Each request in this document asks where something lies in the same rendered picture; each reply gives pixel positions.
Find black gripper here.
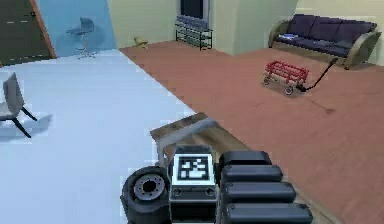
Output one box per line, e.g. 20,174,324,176
120,165,172,224

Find black metal shelf rack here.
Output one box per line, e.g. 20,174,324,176
174,15,214,52

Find small yellow object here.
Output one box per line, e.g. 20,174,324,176
133,36,149,50

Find grey chair black legs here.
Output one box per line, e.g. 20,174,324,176
0,72,38,139

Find blue swivel stool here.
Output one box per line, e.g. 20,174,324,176
65,17,100,60

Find red toy wagon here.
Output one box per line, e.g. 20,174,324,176
262,57,339,97

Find dark window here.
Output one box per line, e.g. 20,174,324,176
180,0,205,20

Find dark room door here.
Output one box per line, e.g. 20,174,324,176
0,0,57,67

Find dark blue sofa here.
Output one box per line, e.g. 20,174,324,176
268,13,383,70

